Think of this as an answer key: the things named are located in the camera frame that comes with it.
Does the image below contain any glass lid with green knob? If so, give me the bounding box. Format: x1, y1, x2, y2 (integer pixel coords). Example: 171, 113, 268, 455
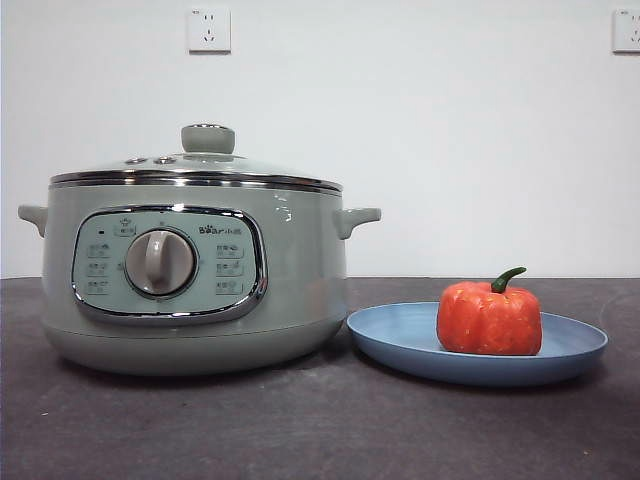
48, 123, 344, 196

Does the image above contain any orange pumpkin with green stem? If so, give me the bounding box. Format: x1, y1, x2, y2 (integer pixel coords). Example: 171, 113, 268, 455
436, 266, 544, 357

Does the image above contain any pale green electric steamer pot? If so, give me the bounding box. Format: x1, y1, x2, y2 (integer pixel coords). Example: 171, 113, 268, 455
17, 182, 383, 378

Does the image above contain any blue round plate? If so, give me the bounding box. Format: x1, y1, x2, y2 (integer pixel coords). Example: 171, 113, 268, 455
346, 300, 610, 388

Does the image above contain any white wall socket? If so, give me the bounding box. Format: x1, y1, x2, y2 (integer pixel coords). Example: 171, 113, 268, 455
187, 6, 233, 55
611, 8, 640, 54

